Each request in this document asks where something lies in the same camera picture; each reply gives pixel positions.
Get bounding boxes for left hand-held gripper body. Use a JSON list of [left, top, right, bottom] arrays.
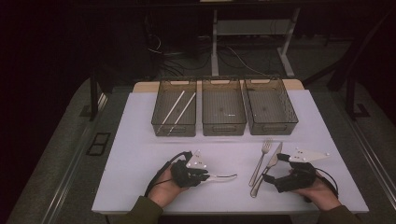
[[170, 149, 211, 189]]

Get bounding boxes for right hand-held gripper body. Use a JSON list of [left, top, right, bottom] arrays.
[[275, 147, 331, 193]]

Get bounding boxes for metal table knife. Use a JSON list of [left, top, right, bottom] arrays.
[[249, 141, 284, 199]]

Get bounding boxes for white soup spoon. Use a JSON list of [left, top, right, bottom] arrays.
[[199, 173, 238, 185]]

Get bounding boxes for transparent brown storage bin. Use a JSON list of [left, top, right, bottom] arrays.
[[201, 77, 248, 137], [243, 76, 300, 136], [151, 77, 198, 137]]

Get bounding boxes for person's left hand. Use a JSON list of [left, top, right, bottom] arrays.
[[147, 167, 189, 208]]

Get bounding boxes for person's right hand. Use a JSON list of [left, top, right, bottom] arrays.
[[291, 176, 343, 212]]

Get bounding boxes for metal fork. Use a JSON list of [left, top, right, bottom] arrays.
[[247, 138, 274, 188]]

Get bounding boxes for black metal stand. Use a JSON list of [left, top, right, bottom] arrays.
[[89, 66, 108, 122], [345, 76, 372, 121]]

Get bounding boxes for wooden board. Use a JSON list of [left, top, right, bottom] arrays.
[[133, 78, 305, 94]]

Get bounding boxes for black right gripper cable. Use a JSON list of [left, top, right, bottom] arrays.
[[315, 167, 340, 198]]

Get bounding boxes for metal floor rail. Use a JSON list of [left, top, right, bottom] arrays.
[[39, 92, 108, 224], [341, 116, 396, 202]]

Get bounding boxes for white floor cable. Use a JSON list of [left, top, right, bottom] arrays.
[[226, 46, 269, 77]]

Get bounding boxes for tangle of black floor cables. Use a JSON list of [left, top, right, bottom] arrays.
[[144, 32, 213, 78]]

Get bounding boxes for white metal desk frame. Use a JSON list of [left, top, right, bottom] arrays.
[[210, 7, 302, 78]]

